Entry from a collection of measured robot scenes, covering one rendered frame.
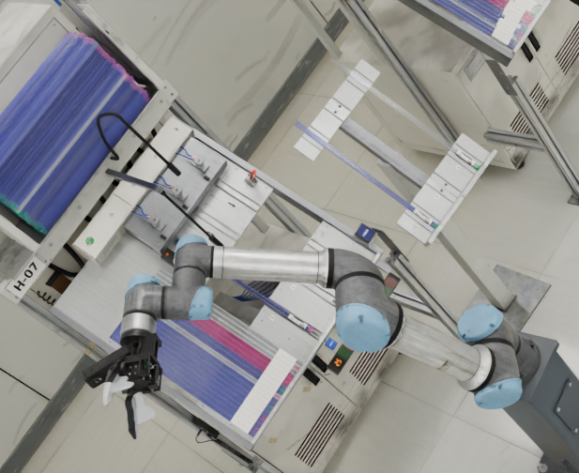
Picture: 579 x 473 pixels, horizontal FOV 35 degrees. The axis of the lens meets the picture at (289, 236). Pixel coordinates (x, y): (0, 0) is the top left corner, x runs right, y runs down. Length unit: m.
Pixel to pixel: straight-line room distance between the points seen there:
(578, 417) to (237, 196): 1.16
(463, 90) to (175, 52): 1.66
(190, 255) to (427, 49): 1.63
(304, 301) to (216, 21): 2.22
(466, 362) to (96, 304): 1.12
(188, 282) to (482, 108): 1.70
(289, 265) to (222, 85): 2.64
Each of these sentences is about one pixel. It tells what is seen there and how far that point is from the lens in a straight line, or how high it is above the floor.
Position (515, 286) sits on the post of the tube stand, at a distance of 3.40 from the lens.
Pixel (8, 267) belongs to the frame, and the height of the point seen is 1.39.
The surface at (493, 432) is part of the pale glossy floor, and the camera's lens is 3.16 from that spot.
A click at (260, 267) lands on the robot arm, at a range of 2.12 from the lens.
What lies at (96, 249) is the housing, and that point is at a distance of 2.73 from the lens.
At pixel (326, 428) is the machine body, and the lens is 3.28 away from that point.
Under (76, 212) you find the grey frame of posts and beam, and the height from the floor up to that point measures 1.34.
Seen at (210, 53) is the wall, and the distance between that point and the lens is 4.63.
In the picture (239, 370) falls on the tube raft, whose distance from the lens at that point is 2.68.
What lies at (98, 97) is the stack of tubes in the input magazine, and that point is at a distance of 2.66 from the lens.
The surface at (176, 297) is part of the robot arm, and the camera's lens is 2.04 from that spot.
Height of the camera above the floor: 2.57
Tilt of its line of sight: 37 degrees down
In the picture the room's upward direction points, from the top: 45 degrees counter-clockwise
